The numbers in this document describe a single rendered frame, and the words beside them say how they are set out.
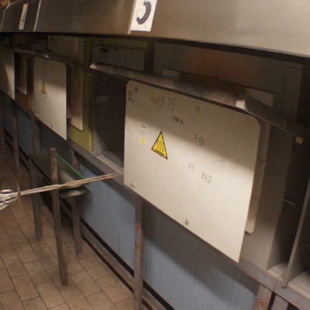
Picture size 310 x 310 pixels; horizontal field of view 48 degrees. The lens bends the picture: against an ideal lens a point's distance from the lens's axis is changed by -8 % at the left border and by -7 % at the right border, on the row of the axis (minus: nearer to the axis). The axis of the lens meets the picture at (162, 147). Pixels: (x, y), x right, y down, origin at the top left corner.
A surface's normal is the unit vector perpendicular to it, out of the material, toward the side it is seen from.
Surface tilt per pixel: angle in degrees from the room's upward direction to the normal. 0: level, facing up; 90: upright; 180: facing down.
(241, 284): 90
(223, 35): 79
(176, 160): 90
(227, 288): 90
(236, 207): 90
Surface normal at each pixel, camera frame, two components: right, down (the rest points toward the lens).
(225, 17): -0.79, -0.04
